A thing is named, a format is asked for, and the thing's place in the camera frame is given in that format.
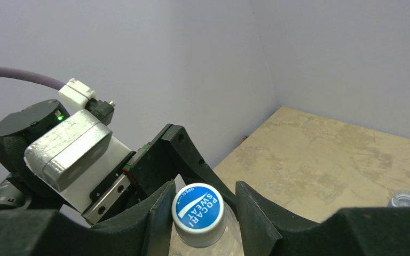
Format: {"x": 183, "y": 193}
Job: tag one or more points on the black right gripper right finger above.
{"x": 269, "y": 229}

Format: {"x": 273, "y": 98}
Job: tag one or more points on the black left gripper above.
{"x": 169, "y": 154}

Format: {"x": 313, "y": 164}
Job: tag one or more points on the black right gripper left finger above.
{"x": 144, "y": 229}

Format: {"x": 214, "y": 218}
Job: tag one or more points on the clear bottle white cap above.
{"x": 203, "y": 224}

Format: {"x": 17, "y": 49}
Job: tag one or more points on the blue label Pocari bottle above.
{"x": 400, "y": 198}

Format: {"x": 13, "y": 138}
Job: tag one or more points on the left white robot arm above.
{"x": 17, "y": 131}

